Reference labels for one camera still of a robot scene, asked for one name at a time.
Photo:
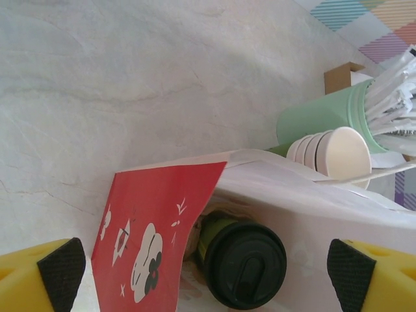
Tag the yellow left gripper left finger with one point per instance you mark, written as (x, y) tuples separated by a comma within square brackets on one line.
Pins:
[(29, 279)]

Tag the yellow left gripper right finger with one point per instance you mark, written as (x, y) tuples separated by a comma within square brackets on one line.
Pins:
[(383, 279)]

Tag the black plastic cup lid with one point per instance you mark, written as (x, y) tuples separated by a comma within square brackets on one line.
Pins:
[(247, 266)]

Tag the red and white paper bag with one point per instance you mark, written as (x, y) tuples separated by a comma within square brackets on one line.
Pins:
[(156, 208)]

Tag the stack of paper cups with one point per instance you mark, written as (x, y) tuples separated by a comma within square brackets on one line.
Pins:
[(347, 156)]

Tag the paper wrapped straw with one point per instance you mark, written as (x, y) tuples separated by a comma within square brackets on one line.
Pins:
[(390, 100), (393, 125), (390, 78), (390, 113)]

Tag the mint green straw holder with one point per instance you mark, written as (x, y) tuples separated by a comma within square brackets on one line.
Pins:
[(312, 117)]

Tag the brown cardboard tray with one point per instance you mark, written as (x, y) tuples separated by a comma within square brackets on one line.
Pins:
[(336, 81)]

